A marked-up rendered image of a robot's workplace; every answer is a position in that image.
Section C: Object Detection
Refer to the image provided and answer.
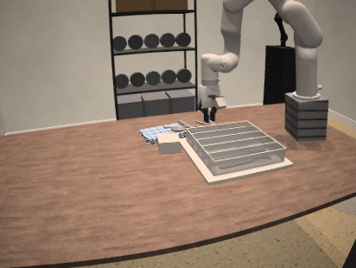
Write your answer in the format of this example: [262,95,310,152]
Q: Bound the blue and white checkered cloth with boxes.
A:
[139,123,186,145]

